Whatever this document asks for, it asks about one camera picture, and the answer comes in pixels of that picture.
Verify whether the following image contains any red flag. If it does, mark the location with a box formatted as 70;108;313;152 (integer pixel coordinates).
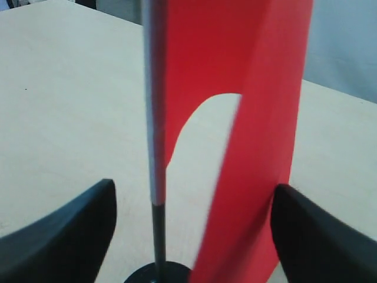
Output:
142;1;313;282

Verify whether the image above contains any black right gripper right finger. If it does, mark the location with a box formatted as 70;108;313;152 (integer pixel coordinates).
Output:
271;184;376;282

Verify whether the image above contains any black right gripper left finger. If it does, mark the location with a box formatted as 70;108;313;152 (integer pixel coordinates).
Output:
1;179;117;282

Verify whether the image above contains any black round plastic object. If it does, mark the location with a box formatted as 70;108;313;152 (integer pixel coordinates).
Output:
124;261;191;283

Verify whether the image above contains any white backdrop cloth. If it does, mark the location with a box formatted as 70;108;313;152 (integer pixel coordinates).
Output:
304;0;376;103

